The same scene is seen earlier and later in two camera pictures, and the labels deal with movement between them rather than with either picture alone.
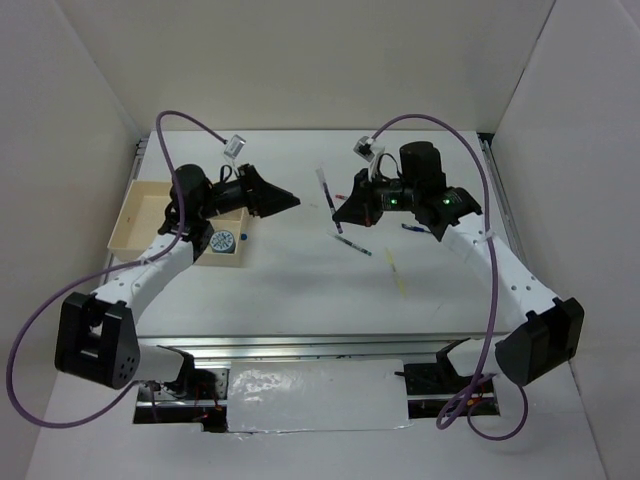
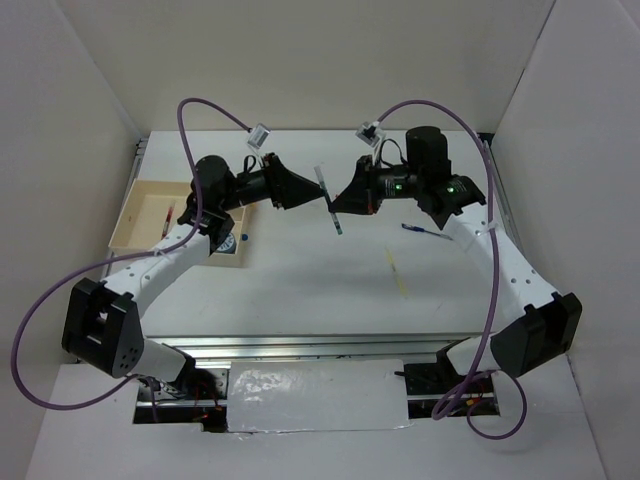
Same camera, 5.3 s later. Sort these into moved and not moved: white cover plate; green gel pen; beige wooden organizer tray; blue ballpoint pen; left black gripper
Moved: left black gripper; green gel pen
Not moved: beige wooden organizer tray; blue ballpoint pen; white cover plate
